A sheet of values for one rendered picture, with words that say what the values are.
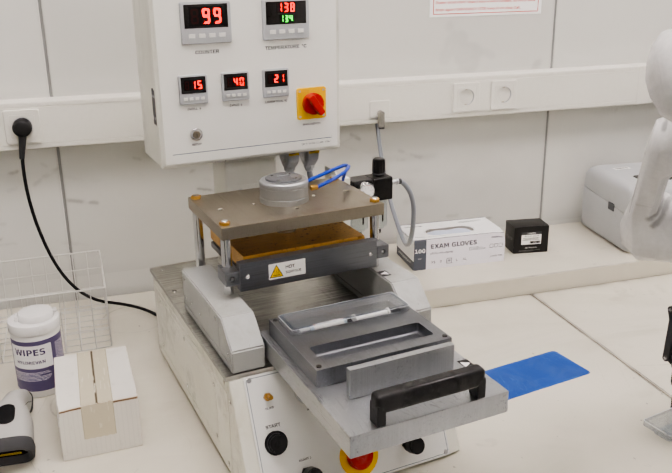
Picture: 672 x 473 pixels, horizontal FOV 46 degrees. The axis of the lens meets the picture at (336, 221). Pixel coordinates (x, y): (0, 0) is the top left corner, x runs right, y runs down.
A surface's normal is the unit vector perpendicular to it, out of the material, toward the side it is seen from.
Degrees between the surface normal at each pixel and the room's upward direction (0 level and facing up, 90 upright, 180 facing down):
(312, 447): 65
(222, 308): 0
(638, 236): 99
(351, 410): 0
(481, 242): 87
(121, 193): 90
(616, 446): 0
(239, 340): 41
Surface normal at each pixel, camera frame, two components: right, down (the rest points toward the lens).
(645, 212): -0.45, 0.75
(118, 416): 0.36, 0.27
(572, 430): -0.01, -0.95
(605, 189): -0.98, 0.00
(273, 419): 0.39, -0.14
